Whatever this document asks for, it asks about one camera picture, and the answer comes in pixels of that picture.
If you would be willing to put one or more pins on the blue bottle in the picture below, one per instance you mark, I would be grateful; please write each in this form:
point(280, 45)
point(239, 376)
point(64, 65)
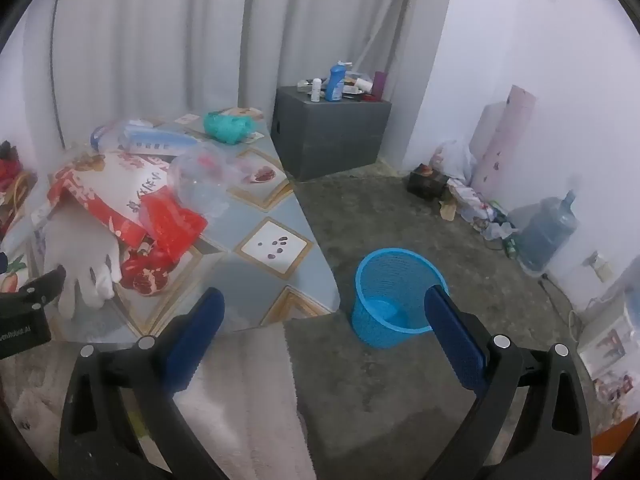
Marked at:
point(336, 84)

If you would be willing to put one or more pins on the small white bottle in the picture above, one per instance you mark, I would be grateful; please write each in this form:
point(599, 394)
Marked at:
point(316, 91)

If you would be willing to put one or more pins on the red and white snack bag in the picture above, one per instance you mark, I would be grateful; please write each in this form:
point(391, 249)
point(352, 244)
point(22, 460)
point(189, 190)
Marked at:
point(115, 185)

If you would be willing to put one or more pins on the white plastic bag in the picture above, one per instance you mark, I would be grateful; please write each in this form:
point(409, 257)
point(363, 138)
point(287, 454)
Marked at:
point(452, 160)

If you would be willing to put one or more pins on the white wall socket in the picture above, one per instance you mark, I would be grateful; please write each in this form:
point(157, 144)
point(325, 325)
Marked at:
point(600, 266)

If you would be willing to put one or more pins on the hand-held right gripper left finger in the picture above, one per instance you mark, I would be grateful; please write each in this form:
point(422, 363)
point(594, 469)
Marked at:
point(200, 340)

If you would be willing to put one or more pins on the green plastic bag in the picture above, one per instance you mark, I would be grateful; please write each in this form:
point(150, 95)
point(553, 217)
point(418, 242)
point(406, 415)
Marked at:
point(227, 126)

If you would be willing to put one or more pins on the grey curtain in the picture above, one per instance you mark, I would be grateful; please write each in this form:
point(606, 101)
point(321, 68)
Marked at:
point(150, 35)

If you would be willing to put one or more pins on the purple box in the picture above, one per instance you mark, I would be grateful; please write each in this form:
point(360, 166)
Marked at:
point(380, 84)

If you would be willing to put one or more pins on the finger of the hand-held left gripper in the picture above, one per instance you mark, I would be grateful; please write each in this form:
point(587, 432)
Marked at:
point(47, 285)

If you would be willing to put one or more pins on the white glove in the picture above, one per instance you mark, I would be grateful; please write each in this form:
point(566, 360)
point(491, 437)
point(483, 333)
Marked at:
point(75, 250)

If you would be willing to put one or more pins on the blue plastic wastebasket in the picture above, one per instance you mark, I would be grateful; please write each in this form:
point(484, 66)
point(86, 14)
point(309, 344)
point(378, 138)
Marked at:
point(385, 280)

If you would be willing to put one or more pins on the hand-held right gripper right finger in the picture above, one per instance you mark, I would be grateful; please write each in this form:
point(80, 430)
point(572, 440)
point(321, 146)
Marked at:
point(455, 340)

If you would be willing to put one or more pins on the dark cardboard box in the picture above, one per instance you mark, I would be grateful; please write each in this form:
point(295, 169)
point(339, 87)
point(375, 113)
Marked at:
point(425, 182)

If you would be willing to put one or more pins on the red and yellow packet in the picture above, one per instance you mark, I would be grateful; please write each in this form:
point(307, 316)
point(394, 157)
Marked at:
point(10, 172)

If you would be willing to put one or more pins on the grey cabinet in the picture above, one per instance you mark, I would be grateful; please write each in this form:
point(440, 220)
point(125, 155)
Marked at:
point(330, 135)

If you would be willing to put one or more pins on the pile of crumpled wrappers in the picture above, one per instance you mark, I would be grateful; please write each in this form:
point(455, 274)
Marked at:
point(480, 210)

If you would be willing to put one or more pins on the fruit print tablecloth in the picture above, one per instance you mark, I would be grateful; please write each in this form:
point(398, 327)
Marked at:
point(280, 195)

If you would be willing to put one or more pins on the large water jug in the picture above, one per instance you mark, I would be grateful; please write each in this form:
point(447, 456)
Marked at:
point(547, 232)

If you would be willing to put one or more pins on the blue and white clear package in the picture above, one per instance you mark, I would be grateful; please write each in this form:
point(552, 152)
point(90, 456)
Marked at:
point(150, 137)

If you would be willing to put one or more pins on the brown cardboard piece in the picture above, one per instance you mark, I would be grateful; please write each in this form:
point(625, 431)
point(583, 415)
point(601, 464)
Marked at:
point(447, 208)

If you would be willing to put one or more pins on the pink and white roll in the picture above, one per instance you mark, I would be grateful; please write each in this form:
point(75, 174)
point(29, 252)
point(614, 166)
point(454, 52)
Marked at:
point(505, 145)

